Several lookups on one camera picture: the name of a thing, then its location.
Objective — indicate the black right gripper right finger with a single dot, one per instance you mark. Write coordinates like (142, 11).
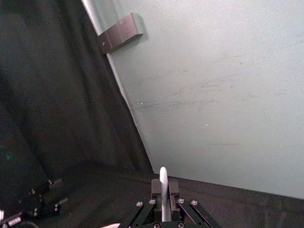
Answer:
(174, 190)

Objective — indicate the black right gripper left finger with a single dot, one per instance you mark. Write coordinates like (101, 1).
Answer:
(156, 190)

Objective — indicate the black rack with steel bars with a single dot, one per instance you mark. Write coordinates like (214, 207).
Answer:
(35, 204)

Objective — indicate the black cloth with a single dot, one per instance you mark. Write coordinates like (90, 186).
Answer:
(59, 107)

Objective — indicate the pale grey upright post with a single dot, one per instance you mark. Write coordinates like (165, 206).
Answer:
(91, 14)

